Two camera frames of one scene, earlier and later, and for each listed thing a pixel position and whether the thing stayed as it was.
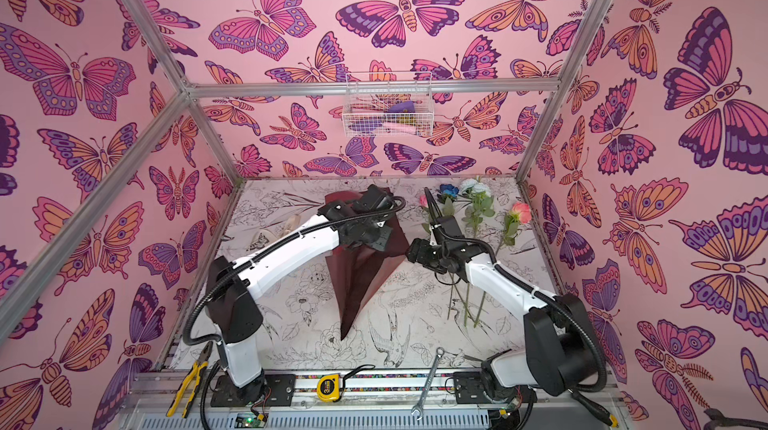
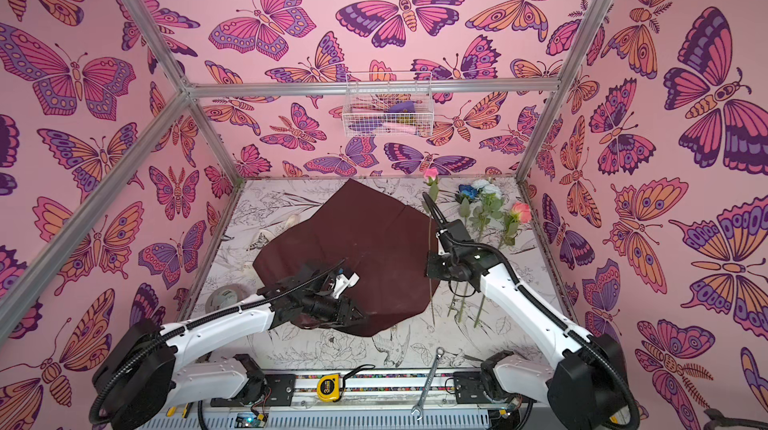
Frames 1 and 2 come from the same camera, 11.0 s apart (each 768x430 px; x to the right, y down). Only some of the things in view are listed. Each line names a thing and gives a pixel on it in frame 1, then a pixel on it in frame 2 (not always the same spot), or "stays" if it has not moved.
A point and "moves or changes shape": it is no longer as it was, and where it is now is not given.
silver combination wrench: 419,408 stays
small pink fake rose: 424,205 moves or changes shape
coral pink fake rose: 521,214 stays
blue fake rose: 448,193 to 468,192
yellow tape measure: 328,387 stays
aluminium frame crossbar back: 375,89 stays
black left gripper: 385,236 to 344,308
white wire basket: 394,104 stays
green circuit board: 251,420 stays
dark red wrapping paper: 359,276 moves or changes shape
